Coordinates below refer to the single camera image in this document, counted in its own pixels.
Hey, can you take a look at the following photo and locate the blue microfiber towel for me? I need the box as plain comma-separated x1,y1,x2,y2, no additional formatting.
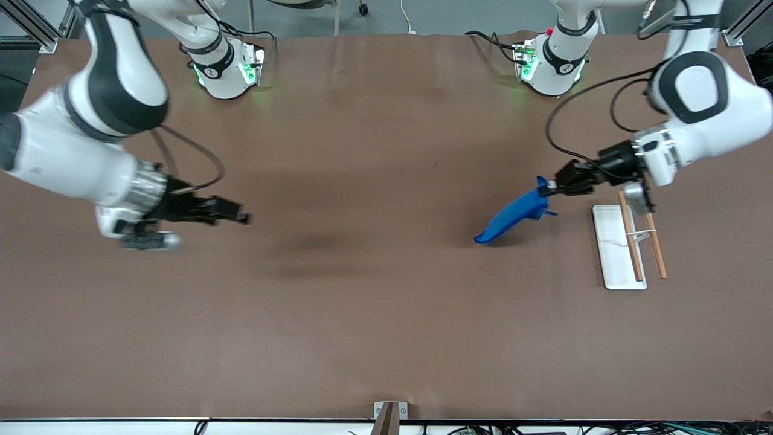
473,175,560,246

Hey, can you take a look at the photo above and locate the wooden towel rack rod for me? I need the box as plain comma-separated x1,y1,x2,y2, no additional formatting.
644,211,669,280
617,190,645,283

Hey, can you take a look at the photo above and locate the white towel rack base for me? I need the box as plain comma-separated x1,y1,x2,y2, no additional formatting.
591,204,648,291

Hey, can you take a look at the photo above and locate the grey flat device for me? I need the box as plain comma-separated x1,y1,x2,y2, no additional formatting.
637,0,678,34

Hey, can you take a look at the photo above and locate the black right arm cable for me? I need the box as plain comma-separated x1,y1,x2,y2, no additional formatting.
149,124,227,195

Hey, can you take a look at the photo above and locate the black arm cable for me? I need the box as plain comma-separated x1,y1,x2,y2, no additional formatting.
545,63,666,182
149,124,227,195

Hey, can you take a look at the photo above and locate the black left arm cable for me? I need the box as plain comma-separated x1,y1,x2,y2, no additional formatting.
545,63,666,182

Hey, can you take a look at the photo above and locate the black left base cable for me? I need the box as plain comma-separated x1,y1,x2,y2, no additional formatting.
464,30,533,68

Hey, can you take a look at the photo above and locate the black base cable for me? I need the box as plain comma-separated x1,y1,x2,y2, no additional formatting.
464,30,533,68
216,17,280,62

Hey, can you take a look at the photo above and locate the black right base cable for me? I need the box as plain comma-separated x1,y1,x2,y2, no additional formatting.
216,17,280,62

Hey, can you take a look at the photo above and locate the aluminium frame profile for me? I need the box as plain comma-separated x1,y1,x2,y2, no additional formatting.
0,0,84,55
720,0,773,48

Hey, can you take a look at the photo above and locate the white thin cable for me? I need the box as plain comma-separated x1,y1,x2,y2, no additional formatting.
399,0,419,36

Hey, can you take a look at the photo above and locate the floor cable bundle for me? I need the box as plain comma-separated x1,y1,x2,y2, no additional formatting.
347,420,773,435

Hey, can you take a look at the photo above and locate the metal table edge bracket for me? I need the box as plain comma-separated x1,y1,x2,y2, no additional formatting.
373,401,409,435

